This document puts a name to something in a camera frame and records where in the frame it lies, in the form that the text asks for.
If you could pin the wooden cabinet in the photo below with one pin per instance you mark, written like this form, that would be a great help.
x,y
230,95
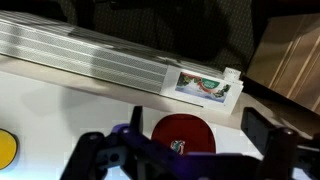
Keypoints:
x,y
290,56

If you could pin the black and yellow baseball cap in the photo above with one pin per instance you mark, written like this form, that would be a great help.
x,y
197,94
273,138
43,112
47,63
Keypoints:
x,y
6,148

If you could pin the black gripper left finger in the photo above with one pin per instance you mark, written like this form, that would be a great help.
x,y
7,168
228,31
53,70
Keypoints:
x,y
90,153

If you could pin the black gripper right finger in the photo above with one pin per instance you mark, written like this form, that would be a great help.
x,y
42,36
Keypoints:
x,y
280,153

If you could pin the long white perforated panel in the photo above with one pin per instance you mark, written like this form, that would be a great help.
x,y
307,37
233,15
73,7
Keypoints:
x,y
83,55

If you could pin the red baseball cap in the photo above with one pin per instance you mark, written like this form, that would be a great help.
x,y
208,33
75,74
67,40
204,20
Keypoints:
x,y
186,131

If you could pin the white box with picture label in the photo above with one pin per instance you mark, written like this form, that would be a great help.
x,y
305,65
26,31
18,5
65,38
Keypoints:
x,y
203,88

